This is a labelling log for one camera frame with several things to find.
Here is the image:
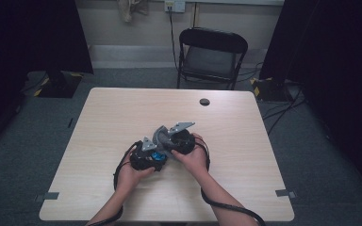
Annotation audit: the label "hand-held gripper cable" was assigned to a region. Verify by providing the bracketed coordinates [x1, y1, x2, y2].
[88, 140, 143, 226]
[194, 136, 267, 226]

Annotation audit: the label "black curtain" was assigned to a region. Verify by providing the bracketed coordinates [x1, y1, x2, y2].
[0, 0, 94, 158]
[258, 0, 362, 202]

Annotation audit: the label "grey cloth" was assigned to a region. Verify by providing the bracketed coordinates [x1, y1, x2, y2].
[152, 125, 179, 155]

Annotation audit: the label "right hand-held gripper cable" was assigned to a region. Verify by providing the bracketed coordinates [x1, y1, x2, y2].
[194, 136, 267, 226]

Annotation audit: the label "left hand-held gripper cable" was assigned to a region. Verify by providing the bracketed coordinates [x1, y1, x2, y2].
[88, 140, 143, 226]

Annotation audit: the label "grey tape marker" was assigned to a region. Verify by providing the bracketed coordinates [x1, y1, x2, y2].
[274, 188, 297, 199]
[34, 191, 60, 202]

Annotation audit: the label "person's left hand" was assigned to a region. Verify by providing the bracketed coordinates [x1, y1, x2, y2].
[116, 150, 156, 193]

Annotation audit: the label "black floor cables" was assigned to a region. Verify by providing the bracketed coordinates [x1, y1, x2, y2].
[262, 84, 307, 136]

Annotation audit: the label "black folding chair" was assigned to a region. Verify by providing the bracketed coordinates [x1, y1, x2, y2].
[177, 26, 249, 91]

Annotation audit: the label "beige hanging cloth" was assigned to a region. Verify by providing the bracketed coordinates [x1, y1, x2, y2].
[116, 0, 150, 23]

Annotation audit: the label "blue toy car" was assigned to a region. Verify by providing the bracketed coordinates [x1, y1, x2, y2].
[150, 151, 168, 163]

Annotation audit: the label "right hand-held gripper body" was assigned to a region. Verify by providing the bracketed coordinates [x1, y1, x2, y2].
[167, 121, 198, 155]

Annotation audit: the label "white wall socket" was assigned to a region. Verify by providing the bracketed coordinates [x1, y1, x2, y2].
[164, 0, 187, 13]

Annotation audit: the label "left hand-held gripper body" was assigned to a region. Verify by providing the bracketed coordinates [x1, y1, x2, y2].
[129, 136, 168, 172]

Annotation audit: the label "black power cable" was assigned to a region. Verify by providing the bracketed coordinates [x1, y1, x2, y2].
[168, 7, 180, 72]

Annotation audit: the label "person's right hand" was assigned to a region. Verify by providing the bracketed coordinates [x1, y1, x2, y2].
[171, 133, 210, 177]

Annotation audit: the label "black stand base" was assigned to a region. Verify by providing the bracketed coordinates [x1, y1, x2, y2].
[250, 76, 294, 103]
[37, 71, 84, 99]

